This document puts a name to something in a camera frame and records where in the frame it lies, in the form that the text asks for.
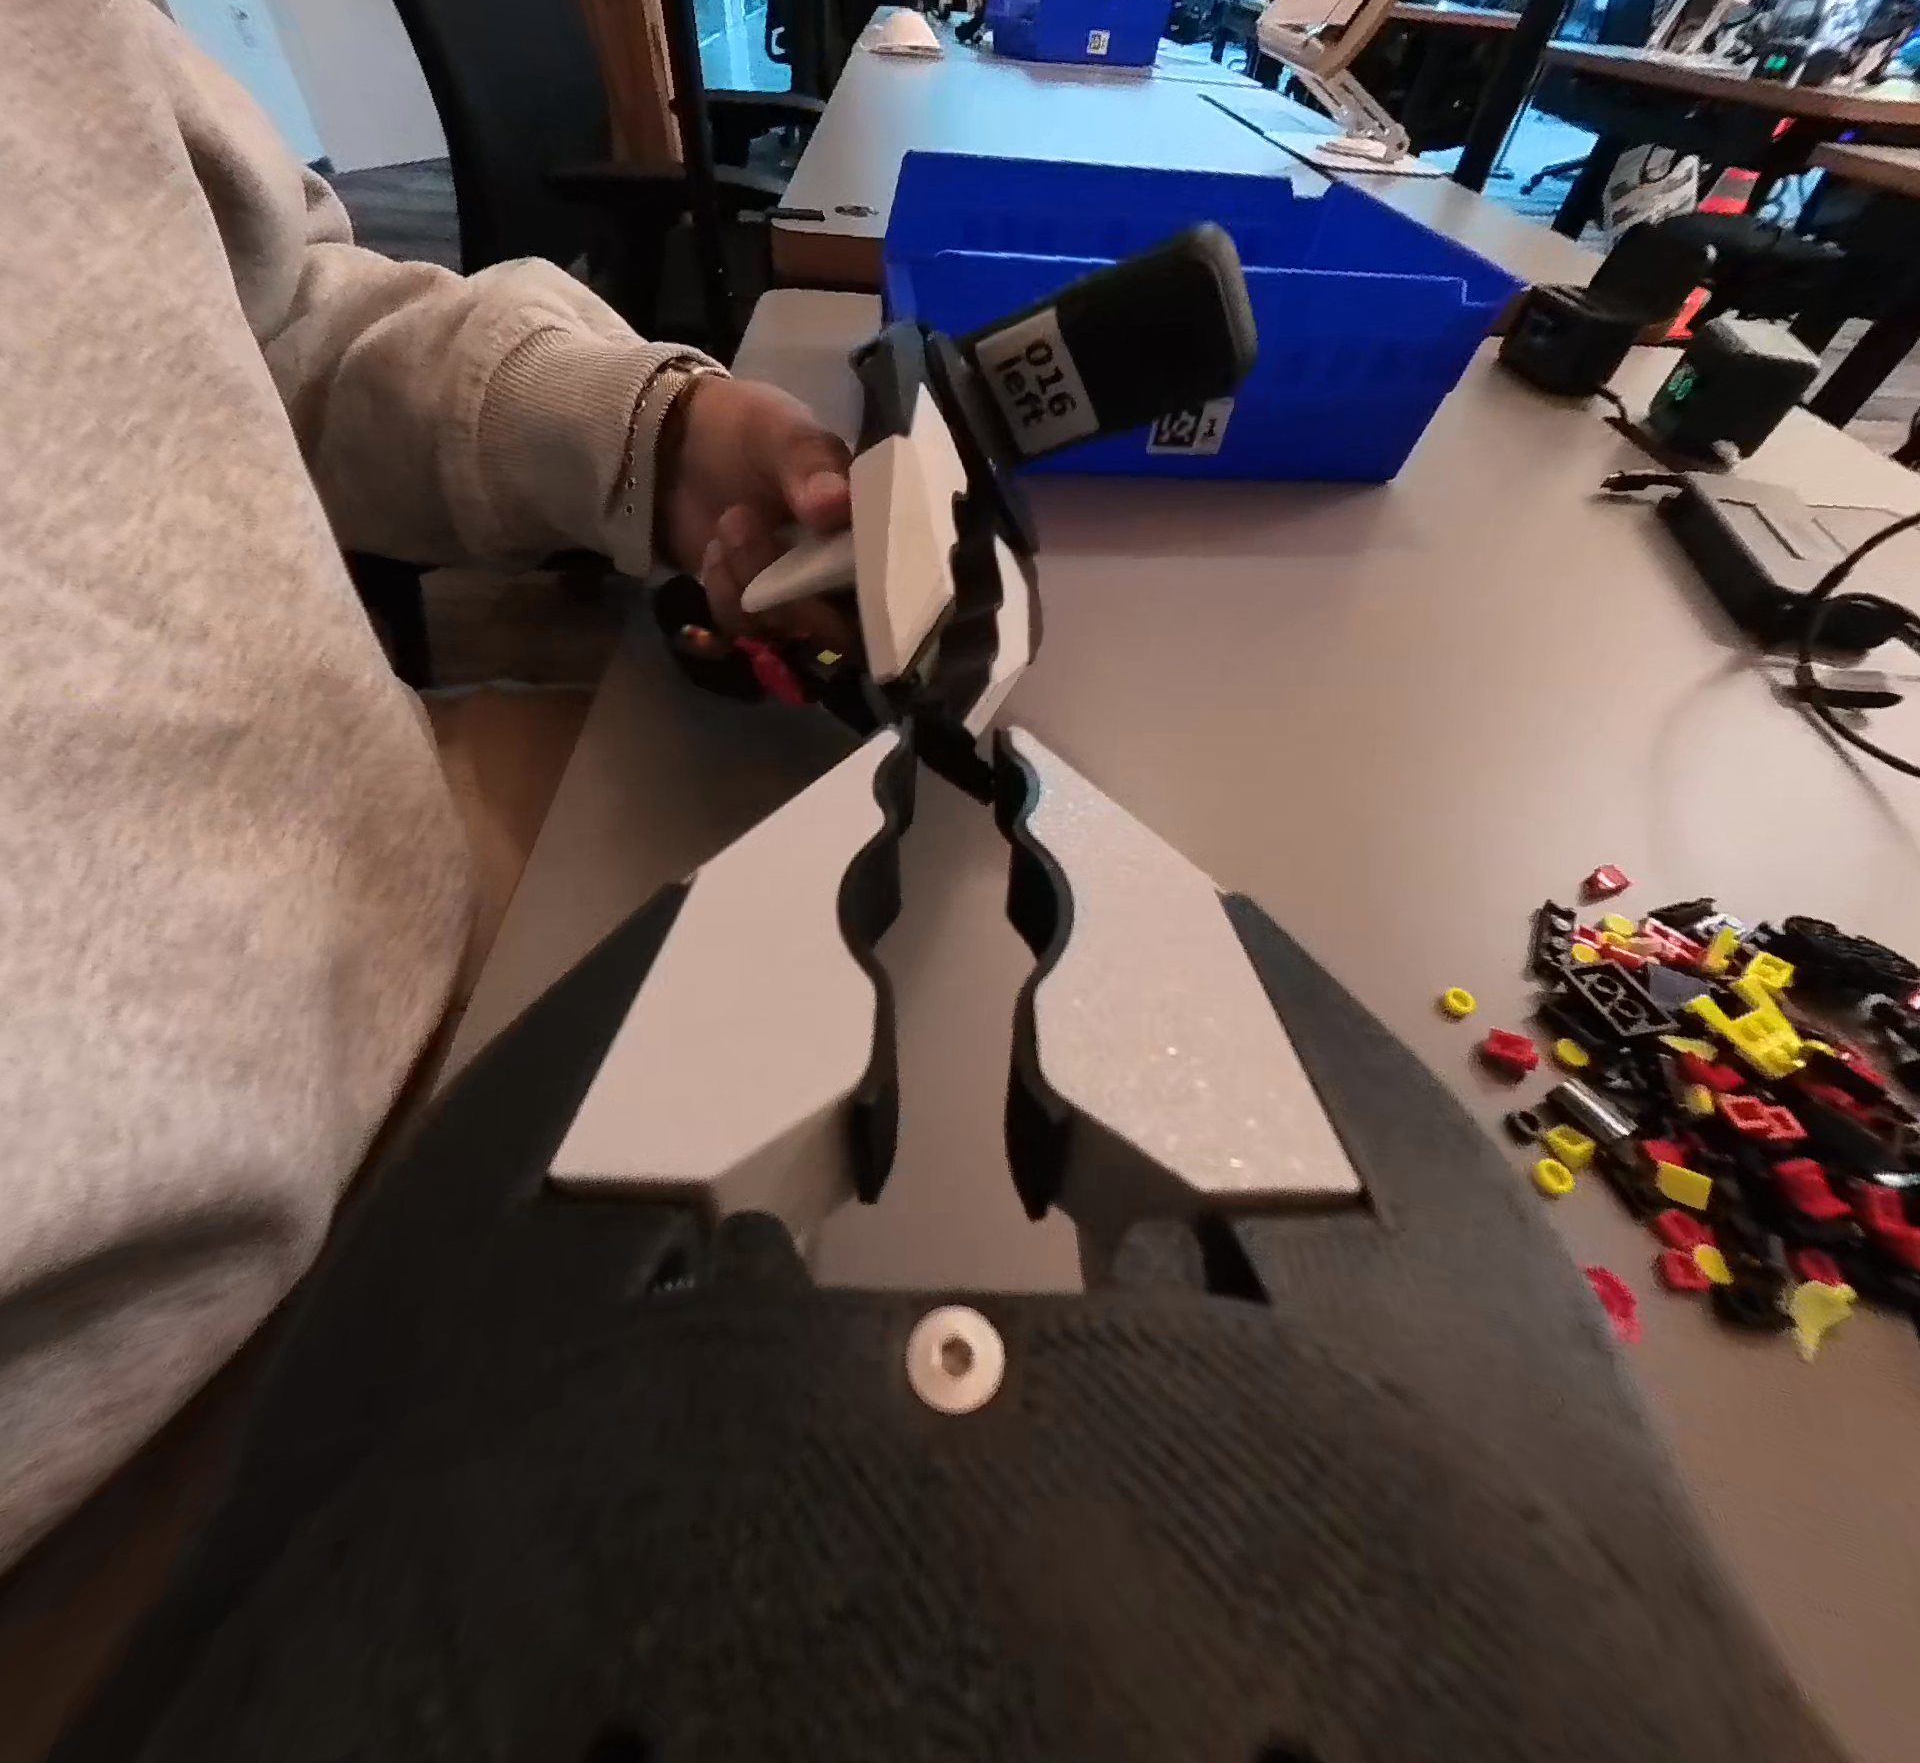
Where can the person's left hand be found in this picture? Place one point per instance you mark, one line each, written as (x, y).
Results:
(743, 474)

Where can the flat black hub box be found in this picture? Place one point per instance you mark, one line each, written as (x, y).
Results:
(1768, 542)

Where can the large blue storage bin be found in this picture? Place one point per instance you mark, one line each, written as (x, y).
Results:
(1350, 338)

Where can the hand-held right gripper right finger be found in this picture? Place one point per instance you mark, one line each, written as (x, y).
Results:
(1184, 1039)

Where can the black office chair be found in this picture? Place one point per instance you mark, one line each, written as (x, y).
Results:
(483, 25)

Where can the person's left forearm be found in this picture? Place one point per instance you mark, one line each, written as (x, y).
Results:
(450, 396)

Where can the black lego assembly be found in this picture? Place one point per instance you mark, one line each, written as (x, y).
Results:
(937, 747)

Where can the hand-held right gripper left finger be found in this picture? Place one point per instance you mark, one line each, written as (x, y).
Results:
(736, 1027)

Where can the small blue storage bin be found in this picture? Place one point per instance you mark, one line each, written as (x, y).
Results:
(1067, 19)

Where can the white dust mask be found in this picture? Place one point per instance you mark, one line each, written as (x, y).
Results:
(905, 34)

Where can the background wooden desk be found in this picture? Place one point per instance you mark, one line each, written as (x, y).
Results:
(1725, 81)

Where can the pile of loose lego pieces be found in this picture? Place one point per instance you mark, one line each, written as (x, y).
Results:
(1725, 1122)

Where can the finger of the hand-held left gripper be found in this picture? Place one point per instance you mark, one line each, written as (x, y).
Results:
(900, 566)
(1012, 631)

